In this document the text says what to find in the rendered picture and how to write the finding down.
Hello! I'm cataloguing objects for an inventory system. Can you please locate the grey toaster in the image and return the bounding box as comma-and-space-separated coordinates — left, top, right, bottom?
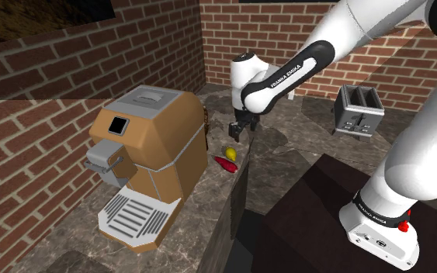
331, 84, 386, 143

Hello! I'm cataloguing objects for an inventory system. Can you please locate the red chili pepper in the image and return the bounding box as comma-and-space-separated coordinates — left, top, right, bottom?
213, 155, 239, 175

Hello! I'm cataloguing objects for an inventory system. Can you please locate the dark robot stand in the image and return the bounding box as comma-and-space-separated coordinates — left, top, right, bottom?
251, 153, 437, 273

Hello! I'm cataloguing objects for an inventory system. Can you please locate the dark wall picture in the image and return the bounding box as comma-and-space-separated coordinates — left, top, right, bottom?
0, 0, 116, 49

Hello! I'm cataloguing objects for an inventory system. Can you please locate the brown and grey coffee machine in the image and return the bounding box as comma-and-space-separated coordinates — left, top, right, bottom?
83, 84, 210, 254

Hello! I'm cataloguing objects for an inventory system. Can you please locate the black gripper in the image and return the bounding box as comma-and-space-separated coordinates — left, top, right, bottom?
227, 108, 261, 143

